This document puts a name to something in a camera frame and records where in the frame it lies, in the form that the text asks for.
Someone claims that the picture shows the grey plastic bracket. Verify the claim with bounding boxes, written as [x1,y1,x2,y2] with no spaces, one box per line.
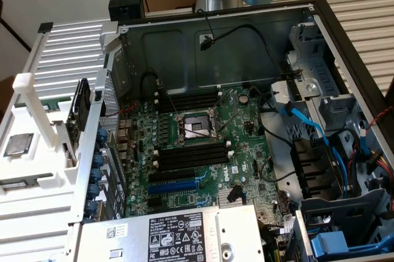
[318,94,363,132]

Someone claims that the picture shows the long black expansion slot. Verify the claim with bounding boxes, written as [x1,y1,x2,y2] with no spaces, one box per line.
[148,168,197,183]

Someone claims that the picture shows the silver corner bracket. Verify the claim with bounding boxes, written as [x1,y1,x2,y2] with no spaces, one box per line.
[98,20,129,60]

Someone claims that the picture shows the black graphics card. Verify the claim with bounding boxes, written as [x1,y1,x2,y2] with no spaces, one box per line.
[63,77,93,167]

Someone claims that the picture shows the green Dell motherboard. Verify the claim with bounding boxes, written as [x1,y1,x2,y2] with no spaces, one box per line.
[118,85,298,224]

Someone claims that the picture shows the flat blue SATA wire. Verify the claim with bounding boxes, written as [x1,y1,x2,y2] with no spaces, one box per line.
[276,101,350,194]

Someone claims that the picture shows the red yellow wire bundle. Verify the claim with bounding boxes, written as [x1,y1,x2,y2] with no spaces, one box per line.
[368,148,394,180]

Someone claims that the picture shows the silver CPU socket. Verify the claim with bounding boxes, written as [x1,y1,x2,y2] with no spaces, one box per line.
[173,107,225,146]

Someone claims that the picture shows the black power wire with connector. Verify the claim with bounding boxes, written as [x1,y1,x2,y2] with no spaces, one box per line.
[196,9,292,80]

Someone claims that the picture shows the thin metal locking lever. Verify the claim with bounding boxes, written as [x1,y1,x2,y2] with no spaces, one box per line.
[183,125,214,139]
[158,81,182,119]

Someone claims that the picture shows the thin black wire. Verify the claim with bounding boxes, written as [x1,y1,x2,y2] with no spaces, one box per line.
[257,89,298,183]

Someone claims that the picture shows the black plastic block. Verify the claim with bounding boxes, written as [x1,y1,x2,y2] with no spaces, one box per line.
[108,0,146,23]

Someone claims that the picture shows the blue expansion slot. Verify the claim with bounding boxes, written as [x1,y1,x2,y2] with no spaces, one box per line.
[147,178,198,195]

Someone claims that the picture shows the grey plastic disk bay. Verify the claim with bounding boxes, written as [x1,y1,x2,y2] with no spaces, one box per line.
[294,188,394,262]

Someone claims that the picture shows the RAM slot white clips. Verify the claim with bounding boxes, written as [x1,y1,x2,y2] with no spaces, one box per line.
[155,91,223,108]
[153,142,232,160]
[155,85,222,99]
[153,151,234,171]

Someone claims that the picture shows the open black PC case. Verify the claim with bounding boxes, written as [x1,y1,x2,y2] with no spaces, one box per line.
[69,0,394,262]

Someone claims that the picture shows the black fan shroud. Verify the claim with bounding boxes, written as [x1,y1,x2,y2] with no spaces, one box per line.
[291,138,343,199]

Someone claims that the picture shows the silver metal disk bay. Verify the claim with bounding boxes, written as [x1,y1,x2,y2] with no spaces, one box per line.
[284,22,342,100]

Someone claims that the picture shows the black SATA connector wire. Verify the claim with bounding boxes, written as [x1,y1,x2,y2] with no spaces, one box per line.
[229,183,244,204]

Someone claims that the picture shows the silver CPU chip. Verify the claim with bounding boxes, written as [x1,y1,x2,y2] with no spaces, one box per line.
[2,133,34,157]

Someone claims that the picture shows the silver finned heatsink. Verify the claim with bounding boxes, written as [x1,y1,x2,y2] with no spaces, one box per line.
[219,186,247,207]

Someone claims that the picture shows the black round case speaker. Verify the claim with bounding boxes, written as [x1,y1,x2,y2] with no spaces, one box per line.
[141,70,163,92]

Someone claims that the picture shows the white parts rack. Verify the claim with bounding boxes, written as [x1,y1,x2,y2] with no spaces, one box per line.
[0,73,104,204]

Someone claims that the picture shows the red black twisted wire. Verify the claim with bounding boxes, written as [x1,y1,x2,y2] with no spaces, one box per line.
[118,103,139,119]
[368,105,394,128]

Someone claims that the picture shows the silver power supply with label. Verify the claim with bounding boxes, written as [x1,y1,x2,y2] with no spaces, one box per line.
[75,204,266,262]

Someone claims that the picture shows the blue disk caddy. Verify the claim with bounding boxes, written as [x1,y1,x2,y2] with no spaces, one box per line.
[309,230,394,260]

